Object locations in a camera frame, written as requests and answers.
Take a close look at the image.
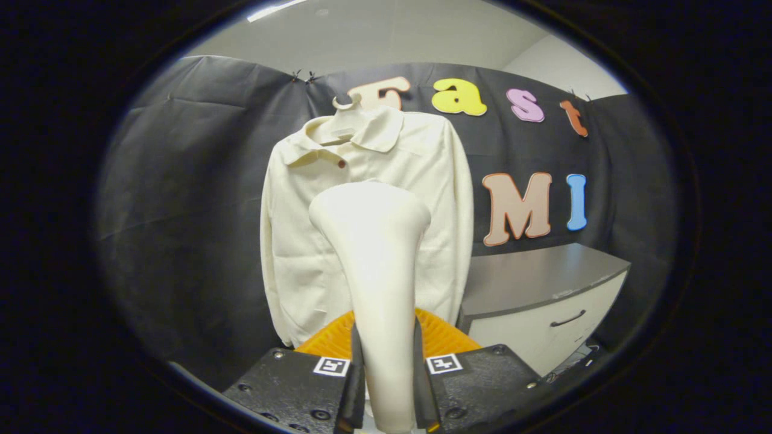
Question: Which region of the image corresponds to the cream button-up shirt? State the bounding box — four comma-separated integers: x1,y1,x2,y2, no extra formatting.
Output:
259,107,475,349

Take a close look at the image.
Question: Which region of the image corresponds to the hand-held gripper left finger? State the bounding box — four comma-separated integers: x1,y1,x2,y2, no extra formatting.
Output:
222,309,367,434

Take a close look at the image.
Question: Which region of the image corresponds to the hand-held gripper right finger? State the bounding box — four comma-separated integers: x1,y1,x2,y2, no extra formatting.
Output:
413,307,546,434

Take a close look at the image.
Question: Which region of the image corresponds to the black backdrop cloth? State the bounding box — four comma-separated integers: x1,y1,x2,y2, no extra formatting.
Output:
96,55,679,392

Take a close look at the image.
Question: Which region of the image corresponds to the white cabinet with grey top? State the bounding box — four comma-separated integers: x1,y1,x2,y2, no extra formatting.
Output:
460,242,631,377

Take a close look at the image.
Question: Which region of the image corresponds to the cream clothes hanger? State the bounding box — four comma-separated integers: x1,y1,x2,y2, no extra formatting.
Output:
332,92,366,113

